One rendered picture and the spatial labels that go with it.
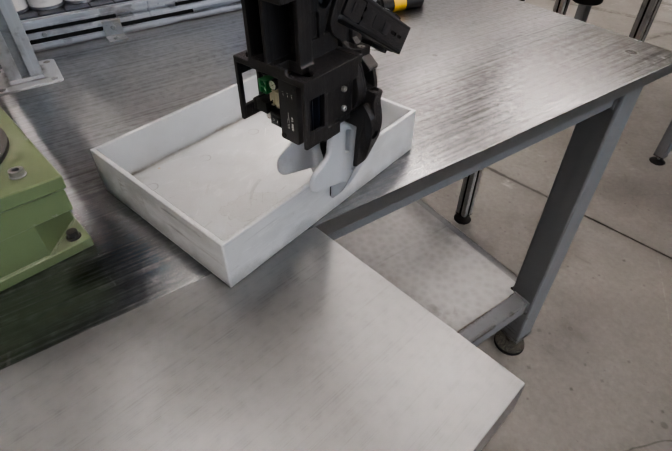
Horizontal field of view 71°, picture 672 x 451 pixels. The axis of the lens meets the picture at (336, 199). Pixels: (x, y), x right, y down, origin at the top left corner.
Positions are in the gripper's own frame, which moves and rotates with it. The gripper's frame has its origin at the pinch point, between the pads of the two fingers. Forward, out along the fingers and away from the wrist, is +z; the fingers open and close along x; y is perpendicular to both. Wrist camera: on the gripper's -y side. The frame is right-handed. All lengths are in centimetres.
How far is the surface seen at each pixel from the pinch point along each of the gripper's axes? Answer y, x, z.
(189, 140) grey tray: 3.1, -19.4, 2.2
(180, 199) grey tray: 9.7, -12.1, 2.8
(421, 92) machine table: -25.9, -6.3, 3.2
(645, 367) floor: -76, 42, 86
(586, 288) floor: -93, 22, 86
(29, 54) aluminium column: 7, -50, -1
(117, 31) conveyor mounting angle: -10, -57, 2
